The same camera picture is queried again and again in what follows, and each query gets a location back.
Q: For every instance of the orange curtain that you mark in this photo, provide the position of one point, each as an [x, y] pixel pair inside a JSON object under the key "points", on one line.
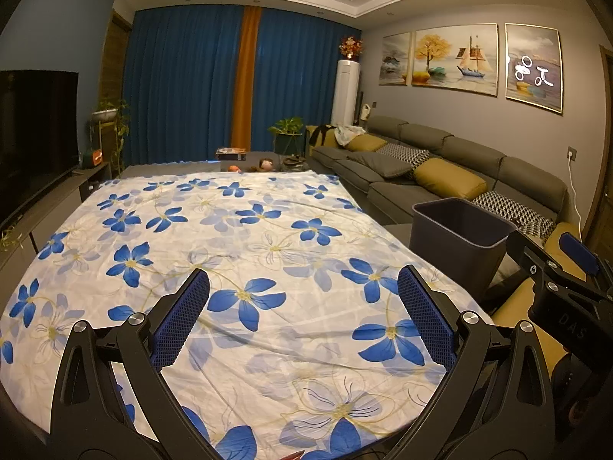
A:
{"points": [[246, 76]]}

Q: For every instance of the doll head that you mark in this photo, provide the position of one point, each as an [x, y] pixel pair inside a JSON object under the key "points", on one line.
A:
{"points": [[266, 164]]}

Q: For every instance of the black garment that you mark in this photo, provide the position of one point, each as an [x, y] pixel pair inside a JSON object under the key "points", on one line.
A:
{"points": [[321, 135]]}

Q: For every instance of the white jug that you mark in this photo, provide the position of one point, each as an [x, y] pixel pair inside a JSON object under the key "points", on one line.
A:
{"points": [[366, 112]]}

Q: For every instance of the white clothes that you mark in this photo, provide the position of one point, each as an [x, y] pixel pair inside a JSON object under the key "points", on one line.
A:
{"points": [[349, 134]]}

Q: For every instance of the blue floral tablecloth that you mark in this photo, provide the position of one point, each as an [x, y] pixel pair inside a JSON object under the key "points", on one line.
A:
{"points": [[268, 258]]}

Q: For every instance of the small black white patterned cushion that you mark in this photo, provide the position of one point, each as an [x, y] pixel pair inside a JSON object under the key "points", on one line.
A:
{"points": [[404, 153]]}

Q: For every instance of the blue curtain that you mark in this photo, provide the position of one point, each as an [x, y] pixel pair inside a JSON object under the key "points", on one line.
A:
{"points": [[182, 86], [301, 72]]}

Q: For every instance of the black television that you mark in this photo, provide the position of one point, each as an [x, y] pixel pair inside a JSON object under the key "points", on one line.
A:
{"points": [[38, 139]]}

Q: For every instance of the white floor air conditioner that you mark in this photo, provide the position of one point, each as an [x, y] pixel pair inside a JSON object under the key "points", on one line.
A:
{"points": [[346, 93]]}

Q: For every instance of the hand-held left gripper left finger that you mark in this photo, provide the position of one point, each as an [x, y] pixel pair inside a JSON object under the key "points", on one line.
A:
{"points": [[182, 321]]}

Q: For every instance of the dark grey plastic bin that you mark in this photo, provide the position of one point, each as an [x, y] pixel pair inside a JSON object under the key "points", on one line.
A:
{"points": [[455, 244]]}

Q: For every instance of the fine houndstooth cushion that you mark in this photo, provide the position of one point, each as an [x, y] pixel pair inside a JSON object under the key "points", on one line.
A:
{"points": [[539, 230]]}

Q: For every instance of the trailing potted plant on stand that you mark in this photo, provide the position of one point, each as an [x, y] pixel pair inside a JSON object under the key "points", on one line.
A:
{"points": [[112, 120]]}

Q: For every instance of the grey television cabinet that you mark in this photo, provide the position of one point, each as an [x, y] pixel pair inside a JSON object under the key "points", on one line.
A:
{"points": [[62, 196]]}

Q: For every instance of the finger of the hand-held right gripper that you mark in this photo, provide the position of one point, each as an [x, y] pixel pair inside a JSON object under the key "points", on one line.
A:
{"points": [[529, 254], [582, 254]]}

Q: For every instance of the potted plant in green pot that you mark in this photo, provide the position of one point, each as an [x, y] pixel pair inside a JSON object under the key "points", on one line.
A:
{"points": [[287, 134]]}

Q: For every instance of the large black white patterned cushion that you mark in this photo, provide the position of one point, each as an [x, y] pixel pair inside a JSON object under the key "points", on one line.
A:
{"points": [[507, 206]]}

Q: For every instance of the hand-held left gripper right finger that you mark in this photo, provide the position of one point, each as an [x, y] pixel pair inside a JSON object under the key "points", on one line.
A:
{"points": [[426, 321]]}

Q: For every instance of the purple sky painting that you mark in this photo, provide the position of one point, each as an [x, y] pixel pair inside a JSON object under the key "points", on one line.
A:
{"points": [[534, 67]]}

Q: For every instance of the gold ribbon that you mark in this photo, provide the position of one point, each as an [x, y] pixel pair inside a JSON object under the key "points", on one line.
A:
{"points": [[10, 237]]}

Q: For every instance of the flat grey cushion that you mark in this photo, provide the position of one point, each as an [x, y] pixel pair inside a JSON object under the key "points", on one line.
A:
{"points": [[380, 165]]}

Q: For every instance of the small orange speaker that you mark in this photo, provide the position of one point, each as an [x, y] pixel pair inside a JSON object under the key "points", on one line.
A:
{"points": [[92, 159]]}

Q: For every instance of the sailing ship painting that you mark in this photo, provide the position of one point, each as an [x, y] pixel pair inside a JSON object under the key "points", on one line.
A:
{"points": [[455, 57]]}

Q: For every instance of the large yellow cushion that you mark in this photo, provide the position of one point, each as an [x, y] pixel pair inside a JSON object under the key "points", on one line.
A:
{"points": [[450, 177]]}

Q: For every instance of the small landscape painting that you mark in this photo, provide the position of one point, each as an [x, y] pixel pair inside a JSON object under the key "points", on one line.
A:
{"points": [[396, 60]]}

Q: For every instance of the small yellow cushion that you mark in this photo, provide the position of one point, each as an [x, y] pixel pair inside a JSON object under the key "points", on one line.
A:
{"points": [[366, 143]]}

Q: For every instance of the red gold flower arrangement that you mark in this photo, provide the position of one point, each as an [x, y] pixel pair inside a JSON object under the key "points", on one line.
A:
{"points": [[350, 48]]}

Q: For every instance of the grey yellow sectional sofa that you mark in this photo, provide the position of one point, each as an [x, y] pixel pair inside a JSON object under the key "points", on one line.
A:
{"points": [[479, 146]]}

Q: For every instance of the wall socket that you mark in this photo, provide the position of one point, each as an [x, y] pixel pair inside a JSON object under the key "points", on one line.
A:
{"points": [[572, 152]]}

